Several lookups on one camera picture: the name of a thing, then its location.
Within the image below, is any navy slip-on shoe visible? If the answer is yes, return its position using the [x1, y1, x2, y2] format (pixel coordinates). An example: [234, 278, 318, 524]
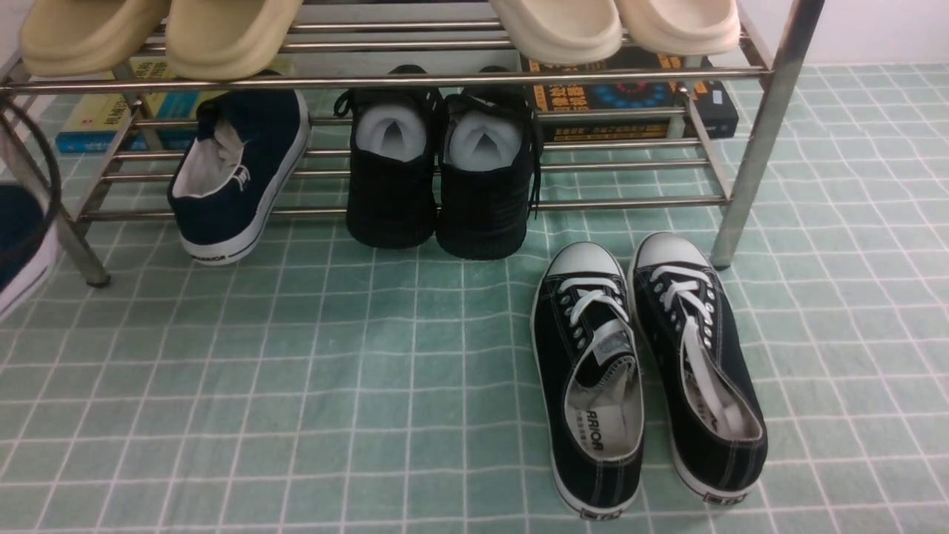
[167, 89, 311, 265]
[1, 182, 60, 319]

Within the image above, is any cream foam slipper, far right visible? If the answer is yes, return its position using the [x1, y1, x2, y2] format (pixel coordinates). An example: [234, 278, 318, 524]
[615, 1, 741, 56]

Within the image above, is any black and orange book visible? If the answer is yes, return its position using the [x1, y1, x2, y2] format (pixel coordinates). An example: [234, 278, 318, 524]
[520, 47, 739, 142]

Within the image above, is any black canvas lace-up sneaker, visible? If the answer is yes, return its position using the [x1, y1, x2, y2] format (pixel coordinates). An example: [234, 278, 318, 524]
[531, 241, 645, 521]
[627, 232, 768, 506]

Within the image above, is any tan foam slipper, far left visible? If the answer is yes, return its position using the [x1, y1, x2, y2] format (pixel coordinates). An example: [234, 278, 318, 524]
[19, 1, 171, 78]

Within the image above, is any green checkered floor cloth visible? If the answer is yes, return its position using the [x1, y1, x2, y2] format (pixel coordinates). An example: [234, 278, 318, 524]
[1, 65, 948, 533]

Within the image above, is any yellow and blue book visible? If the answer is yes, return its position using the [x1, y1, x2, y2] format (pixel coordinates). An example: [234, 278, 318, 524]
[56, 56, 295, 154]

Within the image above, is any cream foam slipper, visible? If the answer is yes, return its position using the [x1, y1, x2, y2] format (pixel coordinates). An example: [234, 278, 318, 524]
[615, 1, 741, 56]
[489, 1, 623, 65]

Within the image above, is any black mesh sneaker, left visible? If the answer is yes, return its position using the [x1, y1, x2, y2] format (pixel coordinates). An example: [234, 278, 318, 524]
[334, 87, 444, 249]

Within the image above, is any silver metal shoe rack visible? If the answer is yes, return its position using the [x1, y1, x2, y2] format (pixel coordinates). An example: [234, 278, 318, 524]
[2, 1, 824, 289]

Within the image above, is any black canvas lace-up sneaker, right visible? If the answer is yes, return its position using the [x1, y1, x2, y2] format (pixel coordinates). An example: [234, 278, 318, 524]
[627, 232, 768, 506]

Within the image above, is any black mesh sneaker, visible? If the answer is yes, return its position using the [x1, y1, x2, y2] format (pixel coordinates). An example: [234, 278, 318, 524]
[334, 87, 444, 249]
[436, 85, 543, 260]

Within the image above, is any black mesh sneaker, right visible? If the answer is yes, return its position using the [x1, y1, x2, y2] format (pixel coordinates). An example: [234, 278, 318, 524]
[436, 85, 543, 260]

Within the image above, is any black canvas lace-up sneaker, left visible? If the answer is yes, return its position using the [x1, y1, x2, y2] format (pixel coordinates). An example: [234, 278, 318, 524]
[531, 241, 645, 521]

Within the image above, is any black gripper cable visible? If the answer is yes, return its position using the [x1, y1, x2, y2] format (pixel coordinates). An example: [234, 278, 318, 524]
[0, 100, 62, 279]

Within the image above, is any tan foam slipper, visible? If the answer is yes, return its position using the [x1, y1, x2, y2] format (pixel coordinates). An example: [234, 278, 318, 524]
[165, 1, 302, 82]
[19, 1, 171, 78]

